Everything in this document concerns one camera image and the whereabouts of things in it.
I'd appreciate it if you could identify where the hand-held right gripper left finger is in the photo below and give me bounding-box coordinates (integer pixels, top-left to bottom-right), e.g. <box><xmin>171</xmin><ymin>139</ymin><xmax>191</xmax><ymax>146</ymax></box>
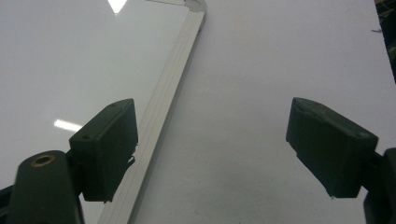
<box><xmin>68</xmin><ymin>98</ymin><xmax>140</xmax><ymax>203</ymax></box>

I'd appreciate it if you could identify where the whiteboard with aluminium frame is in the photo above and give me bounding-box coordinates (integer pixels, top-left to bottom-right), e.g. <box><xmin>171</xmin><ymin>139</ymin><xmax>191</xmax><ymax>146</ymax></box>
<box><xmin>0</xmin><ymin>0</ymin><xmax>208</xmax><ymax>224</ymax></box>

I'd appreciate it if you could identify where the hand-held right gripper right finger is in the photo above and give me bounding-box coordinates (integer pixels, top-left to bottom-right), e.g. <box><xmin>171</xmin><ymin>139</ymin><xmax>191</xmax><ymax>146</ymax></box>
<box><xmin>285</xmin><ymin>96</ymin><xmax>379</xmax><ymax>200</ymax></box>

